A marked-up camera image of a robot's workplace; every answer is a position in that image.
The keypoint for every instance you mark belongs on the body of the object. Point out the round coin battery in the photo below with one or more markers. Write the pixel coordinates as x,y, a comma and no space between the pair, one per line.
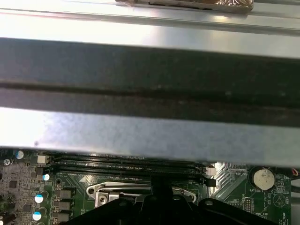
264,179

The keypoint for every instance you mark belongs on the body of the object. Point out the black open PC case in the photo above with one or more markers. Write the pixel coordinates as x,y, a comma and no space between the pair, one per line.
150,77

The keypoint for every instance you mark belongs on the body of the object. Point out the CPU socket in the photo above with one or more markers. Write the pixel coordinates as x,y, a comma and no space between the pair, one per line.
102,203

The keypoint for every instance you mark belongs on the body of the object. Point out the brown square base plate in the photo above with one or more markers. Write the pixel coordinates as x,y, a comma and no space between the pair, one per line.
185,4

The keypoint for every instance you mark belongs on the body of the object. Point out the green motherboard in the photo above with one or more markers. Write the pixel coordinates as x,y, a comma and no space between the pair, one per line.
234,187

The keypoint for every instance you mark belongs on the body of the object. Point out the black pin header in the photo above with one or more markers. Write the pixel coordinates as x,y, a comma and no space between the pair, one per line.
248,204

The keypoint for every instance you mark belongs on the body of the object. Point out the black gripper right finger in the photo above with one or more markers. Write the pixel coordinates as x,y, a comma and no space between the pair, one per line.
194,214

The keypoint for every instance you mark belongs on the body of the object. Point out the black RAM slot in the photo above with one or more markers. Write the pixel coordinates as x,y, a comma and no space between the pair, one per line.
117,164
117,174

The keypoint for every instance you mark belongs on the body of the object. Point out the blue-topped silver capacitor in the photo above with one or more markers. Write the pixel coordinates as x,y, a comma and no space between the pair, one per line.
46,177
38,198
20,153
37,215

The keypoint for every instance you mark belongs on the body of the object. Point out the grey square inductor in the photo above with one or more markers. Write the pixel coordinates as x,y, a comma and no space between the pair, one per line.
63,205
65,193
61,217

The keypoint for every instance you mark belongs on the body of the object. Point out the silver motherboard screw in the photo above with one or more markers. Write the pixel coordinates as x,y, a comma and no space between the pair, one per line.
7,161

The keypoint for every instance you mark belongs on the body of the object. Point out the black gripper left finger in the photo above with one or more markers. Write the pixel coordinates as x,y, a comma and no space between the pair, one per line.
131,211

